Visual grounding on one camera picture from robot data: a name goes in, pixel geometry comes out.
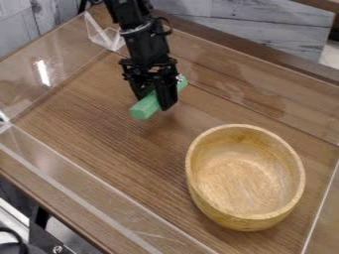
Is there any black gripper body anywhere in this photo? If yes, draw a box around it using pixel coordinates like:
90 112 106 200
116 29 180 87

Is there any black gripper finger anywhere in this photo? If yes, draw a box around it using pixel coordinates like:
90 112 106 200
154 80 177 111
124 71 153 100

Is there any green rectangular block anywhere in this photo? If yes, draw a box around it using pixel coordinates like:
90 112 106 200
129 74 188 120

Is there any light wooden bowl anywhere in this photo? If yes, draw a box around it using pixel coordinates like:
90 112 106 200
185 124 305 231

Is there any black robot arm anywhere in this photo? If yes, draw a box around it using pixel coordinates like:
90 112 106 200
98 0 178 110

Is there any clear acrylic corner bracket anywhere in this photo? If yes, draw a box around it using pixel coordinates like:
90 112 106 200
83 12 124 52

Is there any clear acrylic tray wall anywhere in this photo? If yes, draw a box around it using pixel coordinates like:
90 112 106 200
0 121 217 254

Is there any black table leg frame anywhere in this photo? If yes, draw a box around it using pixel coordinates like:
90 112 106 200
27 206 83 254

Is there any black cable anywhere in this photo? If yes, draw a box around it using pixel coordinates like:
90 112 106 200
0 227 30 254

